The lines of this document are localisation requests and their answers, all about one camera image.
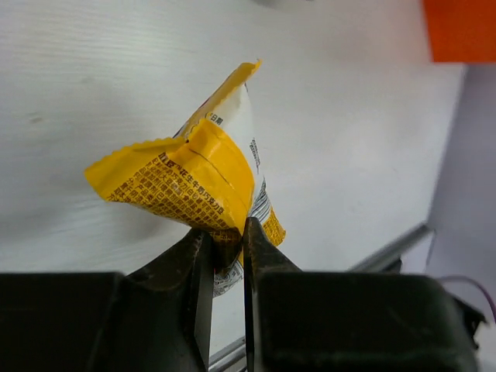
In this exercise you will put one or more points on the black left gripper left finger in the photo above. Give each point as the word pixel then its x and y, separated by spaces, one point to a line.
pixel 157 318

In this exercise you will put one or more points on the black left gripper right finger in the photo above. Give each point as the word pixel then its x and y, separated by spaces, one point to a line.
pixel 299 320

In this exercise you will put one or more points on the yellow candy packet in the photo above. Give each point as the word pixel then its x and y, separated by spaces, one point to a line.
pixel 207 176

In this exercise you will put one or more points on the orange paper bag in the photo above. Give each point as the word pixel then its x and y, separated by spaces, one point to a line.
pixel 461 31

